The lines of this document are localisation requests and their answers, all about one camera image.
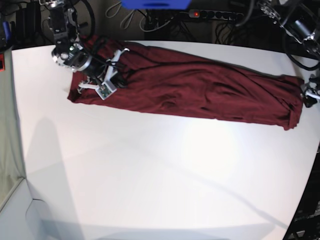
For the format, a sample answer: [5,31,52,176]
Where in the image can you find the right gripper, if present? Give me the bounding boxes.
[77,48,130,94]

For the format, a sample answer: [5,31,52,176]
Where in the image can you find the black power strip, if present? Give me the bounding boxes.
[187,9,244,22]

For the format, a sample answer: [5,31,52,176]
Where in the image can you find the blue box at top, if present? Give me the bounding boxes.
[121,0,191,10]

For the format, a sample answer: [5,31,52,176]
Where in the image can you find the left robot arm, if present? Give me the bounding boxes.
[231,0,320,72]

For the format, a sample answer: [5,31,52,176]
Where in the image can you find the blue handled tool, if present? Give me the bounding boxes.
[2,21,12,42]

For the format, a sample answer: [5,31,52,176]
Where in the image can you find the red box at left edge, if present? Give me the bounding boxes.
[0,53,6,72]

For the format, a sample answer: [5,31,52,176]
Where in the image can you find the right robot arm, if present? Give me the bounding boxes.
[39,0,129,100]

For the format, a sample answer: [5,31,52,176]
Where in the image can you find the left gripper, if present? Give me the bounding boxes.
[301,83,320,108]

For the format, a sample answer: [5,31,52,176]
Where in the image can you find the dark red t-shirt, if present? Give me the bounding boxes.
[68,39,304,130]

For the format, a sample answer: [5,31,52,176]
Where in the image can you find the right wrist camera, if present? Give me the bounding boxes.
[95,81,117,100]

